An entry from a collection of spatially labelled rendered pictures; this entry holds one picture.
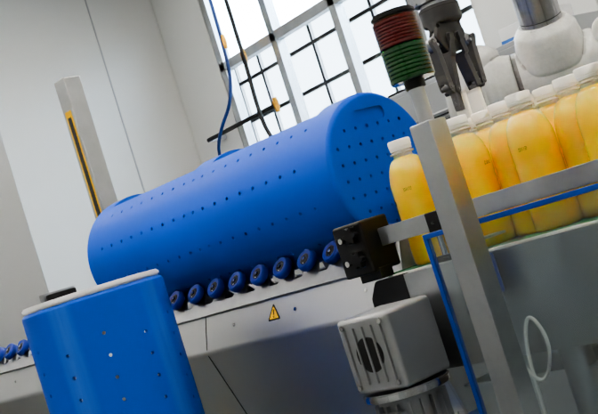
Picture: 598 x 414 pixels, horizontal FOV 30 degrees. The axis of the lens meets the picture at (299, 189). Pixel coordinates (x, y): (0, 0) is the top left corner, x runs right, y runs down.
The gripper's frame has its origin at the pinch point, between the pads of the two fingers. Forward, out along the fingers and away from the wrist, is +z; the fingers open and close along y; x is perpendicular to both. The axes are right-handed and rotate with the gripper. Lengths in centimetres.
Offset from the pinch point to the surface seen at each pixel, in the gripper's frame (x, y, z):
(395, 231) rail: 0.4, 29.7, 16.8
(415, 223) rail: 5.1, 29.6, 16.4
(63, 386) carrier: -63, 61, 26
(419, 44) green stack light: 30, 45, -7
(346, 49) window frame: -307, -304, -87
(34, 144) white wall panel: -505, -209, -103
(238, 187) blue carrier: -43.3, 22.4, -0.7
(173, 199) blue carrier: -67, 21, -4
